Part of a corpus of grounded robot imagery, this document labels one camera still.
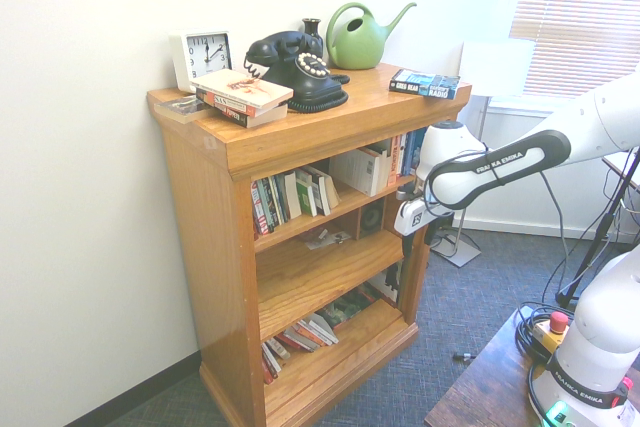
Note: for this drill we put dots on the green cover lying book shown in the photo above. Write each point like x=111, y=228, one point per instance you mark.
x=347, y=309

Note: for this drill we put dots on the small grey speaker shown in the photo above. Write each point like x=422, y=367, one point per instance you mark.
x=372, y=218

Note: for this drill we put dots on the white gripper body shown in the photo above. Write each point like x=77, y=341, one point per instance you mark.
x=415, y=219

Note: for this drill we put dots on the orange and black spine book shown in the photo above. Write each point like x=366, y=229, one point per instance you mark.
x=230, y=104

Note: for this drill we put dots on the green watering can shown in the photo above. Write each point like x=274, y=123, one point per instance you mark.
x=355, y=44

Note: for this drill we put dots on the blue Greg Bear paperback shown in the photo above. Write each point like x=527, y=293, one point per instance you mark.
x=425, y=83

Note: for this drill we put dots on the tan edge paperback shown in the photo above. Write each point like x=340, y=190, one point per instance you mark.
x=332, y=189

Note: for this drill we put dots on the small black vase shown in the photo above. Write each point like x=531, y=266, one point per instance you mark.
x=311, y=31

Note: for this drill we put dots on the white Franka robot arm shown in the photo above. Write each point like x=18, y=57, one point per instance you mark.
x=500, y=167

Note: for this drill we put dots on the light wooden side table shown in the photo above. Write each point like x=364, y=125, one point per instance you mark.
x=622, y=167

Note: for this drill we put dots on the white paperback with red art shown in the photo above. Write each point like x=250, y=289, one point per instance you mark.
x=240, y=87

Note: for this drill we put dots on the red white spine book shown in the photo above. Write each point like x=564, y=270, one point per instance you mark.
x=257, y=207

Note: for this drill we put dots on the red spine leaning book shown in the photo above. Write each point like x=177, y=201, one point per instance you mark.
x=269, y=364

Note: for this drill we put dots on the small black marker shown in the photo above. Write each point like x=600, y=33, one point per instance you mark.
x=462, y=356

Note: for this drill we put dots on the dark cover flat book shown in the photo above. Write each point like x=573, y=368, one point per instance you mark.
x=180, y=108

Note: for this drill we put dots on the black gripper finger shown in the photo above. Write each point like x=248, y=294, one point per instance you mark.
x=404, y=246
x=411, y=246

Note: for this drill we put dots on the black red spine thick book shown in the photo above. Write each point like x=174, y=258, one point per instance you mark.
x=260, y=119

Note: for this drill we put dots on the black and white cover book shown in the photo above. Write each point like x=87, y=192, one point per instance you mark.
x=390, y=284

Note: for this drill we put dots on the white grey leaning book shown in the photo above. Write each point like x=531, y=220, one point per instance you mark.
x=322, y=329

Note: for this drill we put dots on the black rotary telephone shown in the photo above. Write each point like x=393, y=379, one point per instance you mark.
x=295, y=72

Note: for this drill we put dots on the loose papers and cards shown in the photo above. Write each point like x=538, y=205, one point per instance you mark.
x=325, y=241

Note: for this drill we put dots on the large white paperback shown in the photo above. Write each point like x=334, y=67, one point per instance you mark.
x=357, y=169

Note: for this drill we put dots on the white square clock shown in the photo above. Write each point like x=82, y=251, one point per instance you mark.
x=202, y=57

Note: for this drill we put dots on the yellow emergency stop button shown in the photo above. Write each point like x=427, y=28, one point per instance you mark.
x=550, y=332

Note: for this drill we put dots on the wooden bookshelf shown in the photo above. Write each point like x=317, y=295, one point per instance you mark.
x=320, y=267

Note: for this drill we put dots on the dark blue spine book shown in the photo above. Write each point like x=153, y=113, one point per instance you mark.
x=409, y=152

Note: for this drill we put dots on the black camera stand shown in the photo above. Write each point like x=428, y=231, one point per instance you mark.
x=595, y=242

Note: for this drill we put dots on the teal spine book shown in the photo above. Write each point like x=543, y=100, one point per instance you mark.
x=269, y=204

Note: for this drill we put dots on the white shade floor lamp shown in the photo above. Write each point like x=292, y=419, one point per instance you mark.
x=495, y=67

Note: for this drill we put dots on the white cover slim paperback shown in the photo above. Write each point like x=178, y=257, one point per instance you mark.
x=293, y=194

